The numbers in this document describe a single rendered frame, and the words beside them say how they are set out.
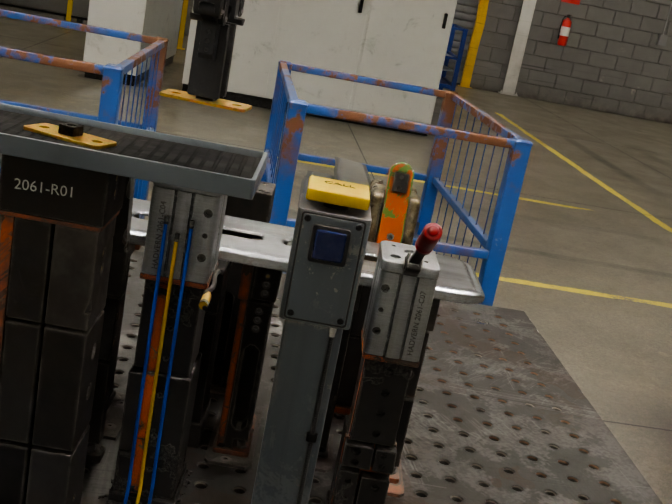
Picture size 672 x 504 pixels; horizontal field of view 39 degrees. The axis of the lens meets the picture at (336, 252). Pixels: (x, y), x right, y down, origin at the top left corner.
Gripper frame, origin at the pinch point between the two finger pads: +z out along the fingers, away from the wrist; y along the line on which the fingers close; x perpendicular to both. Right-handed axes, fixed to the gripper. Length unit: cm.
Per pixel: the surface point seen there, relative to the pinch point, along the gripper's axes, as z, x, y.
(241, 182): 9.3, -6.3, -7.7
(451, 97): 34, -19, 334
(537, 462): 56, -47, 47
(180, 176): 9.7, -0.9, -8.4
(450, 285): 25.7, -27.4, 29.5
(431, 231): 12.6, -23.6, 3.0
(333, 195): 9.8, -14.0, -2.7
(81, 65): 33, 93, 197
